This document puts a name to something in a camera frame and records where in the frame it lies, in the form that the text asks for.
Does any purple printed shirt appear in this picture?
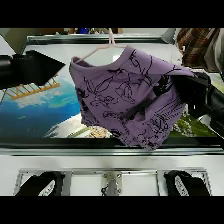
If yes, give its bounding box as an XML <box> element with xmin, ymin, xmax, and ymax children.
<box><xmin>68</xmin><ymin>45</ymin><xmax>201</xmax><ymax>152</ymax></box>

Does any pink clothes hanger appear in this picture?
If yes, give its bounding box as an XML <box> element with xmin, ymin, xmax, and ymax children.
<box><xmin>75</xmin><ymin>27</ymin><xmax>130</xmax><ymax>64</ymax></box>

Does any brown checked shirt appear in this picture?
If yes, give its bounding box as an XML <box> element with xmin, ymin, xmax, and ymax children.
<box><xmin>175</xmin><ymin>27</ymin><xmax>222</xmax><ymax>68</ymax></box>

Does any black cable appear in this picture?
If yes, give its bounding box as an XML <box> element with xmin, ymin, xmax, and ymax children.
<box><xmin>100</xmin><ymin>185</ymin><xmax>111</xmax><ymax>197</ymax></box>

